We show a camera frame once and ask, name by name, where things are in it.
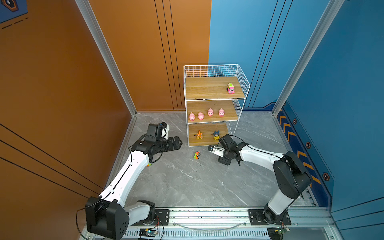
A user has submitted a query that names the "right aluminium corner post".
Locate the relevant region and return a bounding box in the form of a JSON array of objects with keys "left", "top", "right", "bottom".
[{"left": 271, "top": 0, "right": 346, "bottom": 117}]

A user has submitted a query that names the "orange pikachu figure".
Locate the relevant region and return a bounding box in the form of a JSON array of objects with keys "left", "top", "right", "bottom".
[{"left": 195, "top": 130, "right": 203, "bottom": 140}]

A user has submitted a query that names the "aluminium corner post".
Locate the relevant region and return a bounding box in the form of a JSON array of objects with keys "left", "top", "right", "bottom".
[
  {"left": 271, "top": 0, "right": 346, "bottom": 117},
  {"left": 74, "top": 0, "right": 138, "bottom": 117}
]

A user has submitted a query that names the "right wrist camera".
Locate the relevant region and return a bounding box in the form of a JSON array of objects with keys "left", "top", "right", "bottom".
[{"left": 208, "top": 145, "right": 225, "bottom": 157}]

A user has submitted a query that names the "aluminium rail frame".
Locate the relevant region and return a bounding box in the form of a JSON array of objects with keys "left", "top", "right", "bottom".
[{"left": 122, "top": 207, "right": 343, "bottom": 240}]

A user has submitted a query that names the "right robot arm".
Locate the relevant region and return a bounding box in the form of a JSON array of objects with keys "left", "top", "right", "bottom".
[{"left": 211, "top": 134, "right": 312, "bottom": 225}]

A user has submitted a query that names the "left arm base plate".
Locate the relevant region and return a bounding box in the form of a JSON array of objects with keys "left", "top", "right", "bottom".
[{"left": 133, "top": 208, "right": 170, "bottom": 227}]

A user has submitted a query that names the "left circuit board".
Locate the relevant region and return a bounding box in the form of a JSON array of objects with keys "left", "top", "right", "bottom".
[{"left": 138, "top": 229, "right": 159, "bottom": 240}]

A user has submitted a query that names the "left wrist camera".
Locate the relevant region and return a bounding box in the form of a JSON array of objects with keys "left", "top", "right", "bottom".
[{"left": 160, "top": 122, "right": 170, "bottom": 140}]

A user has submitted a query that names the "pink toy truck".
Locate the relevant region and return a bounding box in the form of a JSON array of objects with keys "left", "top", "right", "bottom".
[{"left": 227, "top": 83, "right": 235, "bottom": 94}]

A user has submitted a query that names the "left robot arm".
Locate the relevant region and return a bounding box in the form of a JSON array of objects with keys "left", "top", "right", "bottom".
[{"left": 83, "top": 122, "right": 183, "bottom": 240}]

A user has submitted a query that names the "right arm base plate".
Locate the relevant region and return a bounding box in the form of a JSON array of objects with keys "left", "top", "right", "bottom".
[{"left": 248, "top": 209, "right": 292, "bottom": 226}]

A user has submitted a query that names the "pink pig toy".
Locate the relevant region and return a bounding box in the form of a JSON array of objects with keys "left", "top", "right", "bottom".
[
  {"left": 189, "top": 113, "right": 196, "bottom": 121},
  {"left": 198, "top": 112, "right": 204, "bottom": 121},
  {"left": 207, "top": 108, "right": 214, "bottom": 117}
]

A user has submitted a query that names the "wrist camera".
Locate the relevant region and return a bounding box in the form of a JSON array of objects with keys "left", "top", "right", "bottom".
[
  {"left": 160, "top": 122, "right": 170, "bottom": 140},
  {"left": 208, "top": 145, "right": 225, "bottom": 157}
]

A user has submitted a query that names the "white wire wooden shelf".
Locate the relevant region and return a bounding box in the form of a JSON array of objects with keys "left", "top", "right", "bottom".
[{"left": 184, "top": 64, "right": 251, "bottom": 147}]

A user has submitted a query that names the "grey hooded pikachu figure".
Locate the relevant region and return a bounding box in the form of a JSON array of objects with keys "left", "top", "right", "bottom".
[{"left": 212, "top": 130, "right": 220, "bottom": 141}]

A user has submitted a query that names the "left aluminium corner post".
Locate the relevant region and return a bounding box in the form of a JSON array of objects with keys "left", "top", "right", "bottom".
[{"left": 74, "top": 0, "right": 138, "bottom": 117}]

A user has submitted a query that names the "circuit board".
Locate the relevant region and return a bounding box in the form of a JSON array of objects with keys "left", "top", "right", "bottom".
[
  {"left": 138, "top": 229, "right": 159, "bottom": 240},
  {"left": 267, "top": 227, "right": 290, "bottom": 240}
]

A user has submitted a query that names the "right circuit board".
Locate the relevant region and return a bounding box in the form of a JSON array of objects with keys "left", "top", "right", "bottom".
[{"left": 267, "top": 227, "right": 290, "bottom": 240}]

